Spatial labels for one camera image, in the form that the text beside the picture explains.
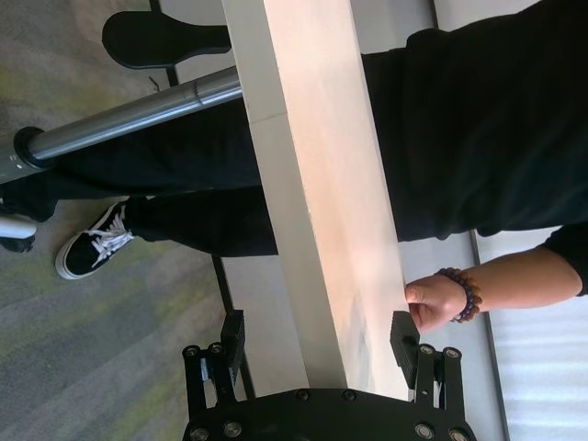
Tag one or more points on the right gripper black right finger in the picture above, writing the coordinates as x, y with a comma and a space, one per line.
432, 376

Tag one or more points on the person's left hand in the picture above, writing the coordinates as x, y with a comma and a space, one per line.
434, 303

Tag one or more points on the black short sleeve shirt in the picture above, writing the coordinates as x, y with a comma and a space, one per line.
459, 138

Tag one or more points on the person's left forearm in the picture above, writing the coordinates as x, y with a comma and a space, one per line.
519, 280

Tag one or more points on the black trousers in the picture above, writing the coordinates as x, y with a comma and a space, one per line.
184, 161

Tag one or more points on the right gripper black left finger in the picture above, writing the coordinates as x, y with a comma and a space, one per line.
211, 376

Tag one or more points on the black white left sneaker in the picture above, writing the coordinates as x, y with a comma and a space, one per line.
87, 252

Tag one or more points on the white height-adjustable table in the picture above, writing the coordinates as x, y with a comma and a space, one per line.
331, 184

